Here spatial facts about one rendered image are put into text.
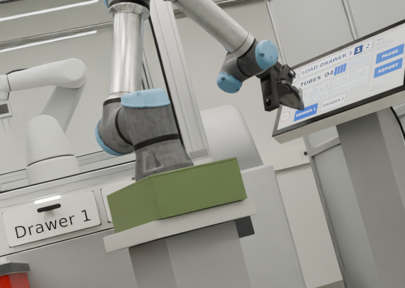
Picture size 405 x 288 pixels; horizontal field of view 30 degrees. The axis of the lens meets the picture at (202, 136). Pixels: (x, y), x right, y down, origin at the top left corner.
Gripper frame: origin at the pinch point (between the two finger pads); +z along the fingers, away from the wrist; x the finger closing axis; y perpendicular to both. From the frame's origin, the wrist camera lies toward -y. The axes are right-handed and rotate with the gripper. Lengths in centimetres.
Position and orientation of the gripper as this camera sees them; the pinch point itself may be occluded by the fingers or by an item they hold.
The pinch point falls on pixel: (300, 109)
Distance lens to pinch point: 246.4
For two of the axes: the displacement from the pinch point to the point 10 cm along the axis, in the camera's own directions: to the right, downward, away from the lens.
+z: 6.7, 5.6, 4.9
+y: 2.3, -7.8, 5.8
